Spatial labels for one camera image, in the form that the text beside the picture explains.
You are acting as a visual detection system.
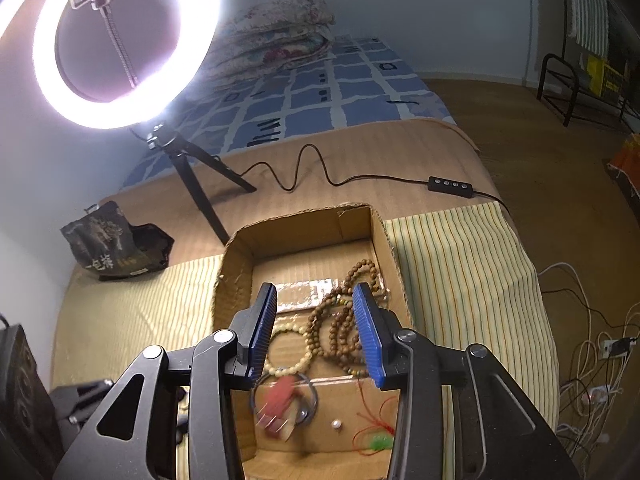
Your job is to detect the black metal bangle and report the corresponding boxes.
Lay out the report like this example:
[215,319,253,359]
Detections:
[248,372,319,426]

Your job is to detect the green jade pendant red cord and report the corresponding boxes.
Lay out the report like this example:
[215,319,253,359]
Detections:
[351,378,399,456]

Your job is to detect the cream bead bracelet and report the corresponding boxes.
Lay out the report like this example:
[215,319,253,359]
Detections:
[261,323,317,378]

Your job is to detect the long wooden bead necklace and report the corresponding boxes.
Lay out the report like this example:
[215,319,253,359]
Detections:
[305,258,388,380]

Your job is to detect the brown cardboard box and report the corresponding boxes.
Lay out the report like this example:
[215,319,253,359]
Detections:
[213,204,413,479]

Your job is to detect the yellow striped cloth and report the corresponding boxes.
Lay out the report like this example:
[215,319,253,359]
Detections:
[52,203,559,428]

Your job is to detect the black snack bag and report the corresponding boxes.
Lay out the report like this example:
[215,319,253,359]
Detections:
[61,200,175,281]

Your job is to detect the black tripod stand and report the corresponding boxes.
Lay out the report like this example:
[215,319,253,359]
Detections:
[130,121,260,246]

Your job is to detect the orange cloth covered item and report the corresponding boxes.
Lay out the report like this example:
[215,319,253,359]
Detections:
[605,133,640,206]

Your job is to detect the black clothes rack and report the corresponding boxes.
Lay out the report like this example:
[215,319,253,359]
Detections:
[536,0,639,132]

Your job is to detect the yellow box on rack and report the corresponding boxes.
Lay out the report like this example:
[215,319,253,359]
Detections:
[586,54,627,103]

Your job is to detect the blue checkered bed sheet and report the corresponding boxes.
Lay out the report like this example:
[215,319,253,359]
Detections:
[119,34,457,191]

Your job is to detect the folded floral quilt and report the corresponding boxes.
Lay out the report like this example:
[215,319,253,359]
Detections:
[198,0,335,86]

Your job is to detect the white knitted hanging cloth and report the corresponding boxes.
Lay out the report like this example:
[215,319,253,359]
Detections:
[568,0,610,58]

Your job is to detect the white power strip cables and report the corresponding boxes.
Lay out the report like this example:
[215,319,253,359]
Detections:
[537,261,640,470]

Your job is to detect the black ring light cable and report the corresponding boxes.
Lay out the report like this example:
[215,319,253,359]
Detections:
[211,143,511,216]

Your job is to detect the inline cable remote control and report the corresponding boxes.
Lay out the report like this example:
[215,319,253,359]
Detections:
[427,177,474,198]

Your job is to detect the white ring light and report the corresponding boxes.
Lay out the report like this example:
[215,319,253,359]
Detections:
[32,0,222,130]

